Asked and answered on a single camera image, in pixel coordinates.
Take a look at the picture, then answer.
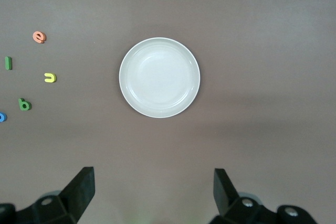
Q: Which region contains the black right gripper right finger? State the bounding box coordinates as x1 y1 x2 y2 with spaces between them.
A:
209 168 318 224

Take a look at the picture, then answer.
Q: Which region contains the beige round plate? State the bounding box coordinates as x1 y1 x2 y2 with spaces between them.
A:
118 37 201 119

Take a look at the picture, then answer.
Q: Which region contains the green foam letter b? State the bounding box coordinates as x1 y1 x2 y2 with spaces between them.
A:
18 98 33 111

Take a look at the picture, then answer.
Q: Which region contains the orange foam letter e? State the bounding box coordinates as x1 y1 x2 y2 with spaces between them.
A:
32 30 47 44

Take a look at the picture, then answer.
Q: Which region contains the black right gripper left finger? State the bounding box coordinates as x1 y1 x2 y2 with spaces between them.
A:
0 166 95 224

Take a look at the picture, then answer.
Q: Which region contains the brown table cover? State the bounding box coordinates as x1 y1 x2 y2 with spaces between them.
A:
0 0 336 224

